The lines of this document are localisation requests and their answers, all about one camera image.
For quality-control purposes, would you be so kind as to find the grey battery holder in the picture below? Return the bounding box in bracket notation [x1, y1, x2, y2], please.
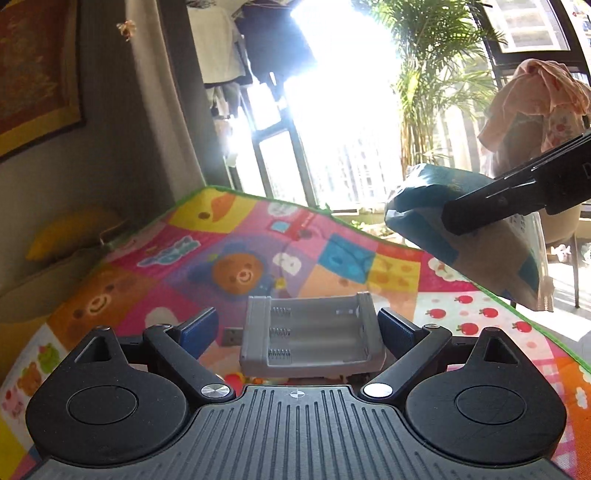
[221, 292, 387, 379]

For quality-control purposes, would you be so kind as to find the chair with pink clothes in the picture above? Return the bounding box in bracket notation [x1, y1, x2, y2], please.
[473, 59, 590, 311]

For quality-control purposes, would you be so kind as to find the colourful cartoon play mat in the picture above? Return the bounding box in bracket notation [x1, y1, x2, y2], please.
[1, 187, 590, 479]

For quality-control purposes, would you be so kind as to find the potted palm plant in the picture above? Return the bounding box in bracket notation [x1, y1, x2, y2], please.
[356, 0, 502, 174]

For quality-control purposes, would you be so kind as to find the yellow pillow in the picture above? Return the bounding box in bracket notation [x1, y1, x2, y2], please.
[25, 206, 123, 262]

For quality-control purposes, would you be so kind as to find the framed wall picture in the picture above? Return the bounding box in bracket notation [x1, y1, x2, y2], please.
[1, 0, 84, 160]

